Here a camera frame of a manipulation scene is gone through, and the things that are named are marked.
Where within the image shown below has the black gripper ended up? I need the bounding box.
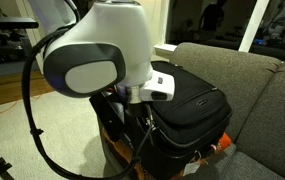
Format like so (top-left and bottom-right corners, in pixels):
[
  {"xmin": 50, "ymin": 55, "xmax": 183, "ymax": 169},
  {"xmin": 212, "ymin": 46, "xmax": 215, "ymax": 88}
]
[{"xmin": 124, "ymin": 101, "xmax": 157, "ymax": 148}]

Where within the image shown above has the black fabric wheeled suitcase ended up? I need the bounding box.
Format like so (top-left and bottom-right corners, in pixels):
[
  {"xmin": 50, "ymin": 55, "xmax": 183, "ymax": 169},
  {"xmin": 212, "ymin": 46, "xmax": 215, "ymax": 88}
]
[{"xmin": 96, "ymin": 60, "xmax": 234, "ymax": 180}]

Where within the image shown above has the white luggage tag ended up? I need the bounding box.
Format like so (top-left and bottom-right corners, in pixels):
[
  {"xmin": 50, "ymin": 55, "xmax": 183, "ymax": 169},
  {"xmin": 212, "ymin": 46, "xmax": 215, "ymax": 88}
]
[{"xmin": 182, "ymin": 161, "xmax": 202, "ymax": 177}]

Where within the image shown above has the grey fabric sofa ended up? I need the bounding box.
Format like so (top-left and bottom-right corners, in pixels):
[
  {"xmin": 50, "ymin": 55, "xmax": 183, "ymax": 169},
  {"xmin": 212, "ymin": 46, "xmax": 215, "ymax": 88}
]
[{"xmin": 95, "ymin": 41, "xmax": 285, "ymax": 180}]

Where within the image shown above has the white framed window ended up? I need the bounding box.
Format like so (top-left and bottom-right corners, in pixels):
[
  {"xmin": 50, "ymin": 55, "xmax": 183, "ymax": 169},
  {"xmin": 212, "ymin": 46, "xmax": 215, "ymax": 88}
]
[{"xmin": 153, "ymin": 0, "xmax": 285, "ymax": 62}]

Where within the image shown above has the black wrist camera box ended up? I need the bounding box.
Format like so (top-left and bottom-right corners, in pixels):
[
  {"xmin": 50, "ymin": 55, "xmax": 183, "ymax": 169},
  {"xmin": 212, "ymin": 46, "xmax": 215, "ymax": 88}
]
[{"xmin": 89, "ymin": 92, "xmax": 127, "ymax": 143}]

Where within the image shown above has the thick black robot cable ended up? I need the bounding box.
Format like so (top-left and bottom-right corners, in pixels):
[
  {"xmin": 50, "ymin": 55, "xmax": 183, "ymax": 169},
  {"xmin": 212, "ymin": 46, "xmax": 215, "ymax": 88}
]
[{"xmin": 21, "ymin": 28, "xmax": 157, "ymax": 180}]

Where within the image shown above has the thin orange cord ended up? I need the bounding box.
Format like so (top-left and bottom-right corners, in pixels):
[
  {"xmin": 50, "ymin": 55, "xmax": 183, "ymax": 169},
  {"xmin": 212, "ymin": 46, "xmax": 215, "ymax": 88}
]
[{"xmin": 0, "ymin": 93, "xmax": 46, "ymax": 118}]

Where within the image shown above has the black bar camera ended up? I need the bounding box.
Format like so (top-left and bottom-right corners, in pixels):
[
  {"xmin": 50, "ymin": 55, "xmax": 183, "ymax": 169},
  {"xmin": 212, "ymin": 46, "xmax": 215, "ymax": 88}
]
[{"xmin": 0, "ymin": 17, "xmax": 40, "ymax": 30}]

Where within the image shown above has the white door frame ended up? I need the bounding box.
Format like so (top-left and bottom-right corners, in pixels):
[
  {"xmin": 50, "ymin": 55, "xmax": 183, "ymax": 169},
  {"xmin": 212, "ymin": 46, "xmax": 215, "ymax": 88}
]
[{"xmin": 15, "ymin": 0, "xmax": 46, "ymax": 75}]

